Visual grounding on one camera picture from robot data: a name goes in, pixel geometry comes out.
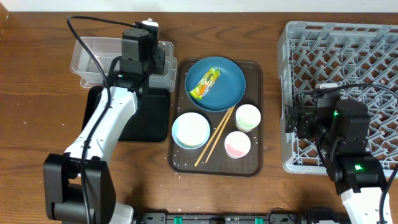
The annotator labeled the white cup pink inside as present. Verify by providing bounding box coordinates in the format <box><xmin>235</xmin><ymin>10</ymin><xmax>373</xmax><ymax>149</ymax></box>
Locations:
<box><xmin>224</xmin><ymin>131</ymin><xmax>251</xmax><ymax>159</ymax></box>

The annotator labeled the clear plastic waste bin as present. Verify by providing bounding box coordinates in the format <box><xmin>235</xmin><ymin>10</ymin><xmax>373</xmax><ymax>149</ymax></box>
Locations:
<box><xmin>70</xmin><ymin>37</ymin><xmax>177</xmax><ymax>92</ymax></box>

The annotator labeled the black waste tray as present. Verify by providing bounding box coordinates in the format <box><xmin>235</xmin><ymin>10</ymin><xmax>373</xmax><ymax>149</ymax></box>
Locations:
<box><xmin>81</xmin><ymin>85</ymin><xmax>171</xmax><ymax>143</ymax></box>

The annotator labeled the brown serving tray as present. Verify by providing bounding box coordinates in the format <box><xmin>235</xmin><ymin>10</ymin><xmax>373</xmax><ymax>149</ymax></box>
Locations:
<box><xmin>168</xmin><ymin>58</ymin><xmax>263</xmax><ymax>177</ymax></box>

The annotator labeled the wooden chopstick right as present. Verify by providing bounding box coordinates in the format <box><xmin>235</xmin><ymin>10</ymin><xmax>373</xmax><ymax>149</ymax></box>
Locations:
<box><xmin>205</xmin><ymin>106</ymin><xmax>235</xmax><ymax>163</ymax></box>

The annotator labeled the yellow green snack wrapper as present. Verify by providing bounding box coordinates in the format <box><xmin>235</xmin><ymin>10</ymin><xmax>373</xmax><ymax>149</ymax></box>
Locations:
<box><xmin>190</xmin><ymin>68</ymin><xmax>221</xmax><ymax>100</ymax></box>

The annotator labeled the wooden chopstick left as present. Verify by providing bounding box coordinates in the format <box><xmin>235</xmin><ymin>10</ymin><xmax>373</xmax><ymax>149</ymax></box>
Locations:
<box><xmin>194</xmin><ymin>111</ymin><xmax>228</xmax><ymax>167</ymax></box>

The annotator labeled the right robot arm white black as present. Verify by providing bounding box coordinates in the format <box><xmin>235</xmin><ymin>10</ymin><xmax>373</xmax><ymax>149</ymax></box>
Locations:
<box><xmin>284</xmin><ymin>99</ymin><xmax>392</xmax><ymax>223</ymax></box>

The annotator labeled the wooden chopstick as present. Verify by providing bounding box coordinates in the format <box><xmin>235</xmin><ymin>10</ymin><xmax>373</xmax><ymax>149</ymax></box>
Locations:
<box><xmin>205</xmin><ymin>106</ymin><xmax>235</xmax><ymax>163</ymax></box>
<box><xmin>194</xmin><ymin>111</ymin><xmax>228</xmax><ymax>167</ymax></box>

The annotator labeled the light blue small bowl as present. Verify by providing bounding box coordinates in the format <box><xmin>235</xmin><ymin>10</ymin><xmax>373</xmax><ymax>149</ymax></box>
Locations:
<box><xmin>172</xmin><ymin>112</ymin><xmax>210</xmax><ymax>150</ymax></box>

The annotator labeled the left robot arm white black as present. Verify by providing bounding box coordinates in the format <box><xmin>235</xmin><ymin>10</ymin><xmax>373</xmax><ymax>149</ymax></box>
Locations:
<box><xmin>44</xmin><ymin>28</ymin><xmax>165</xmax><ymax>223</ymax></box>

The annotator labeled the grey dishwasher rack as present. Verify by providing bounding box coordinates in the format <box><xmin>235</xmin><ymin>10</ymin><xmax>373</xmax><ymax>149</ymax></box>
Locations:
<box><xmin>277</xmin><ymin>21</ymin><xmax>397</xmax><ymax>176</ymax></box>

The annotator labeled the white cup green inside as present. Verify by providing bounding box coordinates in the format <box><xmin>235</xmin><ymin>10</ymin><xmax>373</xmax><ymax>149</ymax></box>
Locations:
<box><xmin>235</xmin><ymin>104</ymin><xmax>261</xmax><ymax>133</ymax></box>

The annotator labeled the dark blue plate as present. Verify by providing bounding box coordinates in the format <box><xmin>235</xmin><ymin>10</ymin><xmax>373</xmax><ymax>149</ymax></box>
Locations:
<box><xmin>185</xmin><ymin>57</ymin><xmax>246</xmax><ymax>112</ymax></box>

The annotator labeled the black rail with green clips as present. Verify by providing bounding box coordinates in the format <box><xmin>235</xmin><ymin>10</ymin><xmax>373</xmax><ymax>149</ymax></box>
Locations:
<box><xmin>133</xmin><ymin>211</ymin><xmax>351</xmax><ymax>224</ymax></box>

